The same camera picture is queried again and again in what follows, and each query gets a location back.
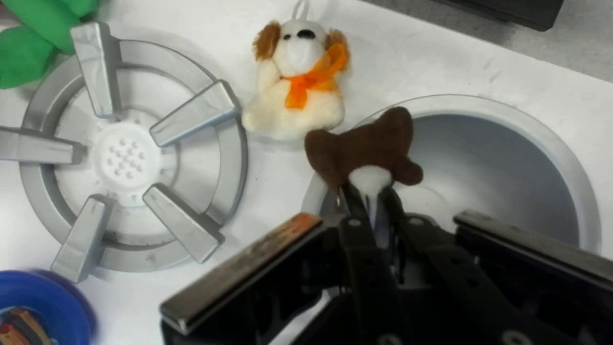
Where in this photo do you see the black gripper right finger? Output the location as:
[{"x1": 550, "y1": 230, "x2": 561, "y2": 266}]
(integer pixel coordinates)
[{"x1": 379, "y1": 186, "x2": 532, "y2": 345}]

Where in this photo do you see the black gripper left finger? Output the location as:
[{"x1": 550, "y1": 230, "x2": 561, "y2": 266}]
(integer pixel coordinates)
[{"x1": 335, "y1": 182, "x2": 412, "y2": 345}]

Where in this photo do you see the brown plush toy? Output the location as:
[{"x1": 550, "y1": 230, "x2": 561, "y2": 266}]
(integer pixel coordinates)
[{"x1": 302, "y1": 105, "x2": 425, "y2": 197}]

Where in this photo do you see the grey round toy sink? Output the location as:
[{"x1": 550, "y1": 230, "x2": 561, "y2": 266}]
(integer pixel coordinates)
[{"x1": 299, "y1": 92, "x2": 603, "y2": 258}]

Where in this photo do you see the white toy kitchen counter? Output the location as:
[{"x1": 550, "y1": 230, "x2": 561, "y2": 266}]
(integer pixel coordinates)
[{"x1": 0, "y1": 0, "x2": 613, "y2": 345}]

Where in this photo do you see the grey toy stove burner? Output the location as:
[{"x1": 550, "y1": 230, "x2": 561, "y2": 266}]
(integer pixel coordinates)
[{"x1": 0, "y1": 21, "x2": 251, "y2": 283}]

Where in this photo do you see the blue toy cup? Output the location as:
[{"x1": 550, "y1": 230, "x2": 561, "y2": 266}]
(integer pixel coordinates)
[{"x1": 0, "y1": 268, "x2": 99, "y2": 345}]

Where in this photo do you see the green plush toy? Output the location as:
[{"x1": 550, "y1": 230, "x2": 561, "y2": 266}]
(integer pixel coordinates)
[{"x1": 0, "y1": 0, "x2": 101, "y2": 90}]

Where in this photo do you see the white dog plush orange scarf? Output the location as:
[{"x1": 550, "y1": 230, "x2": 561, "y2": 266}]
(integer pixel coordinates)
[{"x1": 241, "y1": 15, "x2": 352, "y2": 143}]

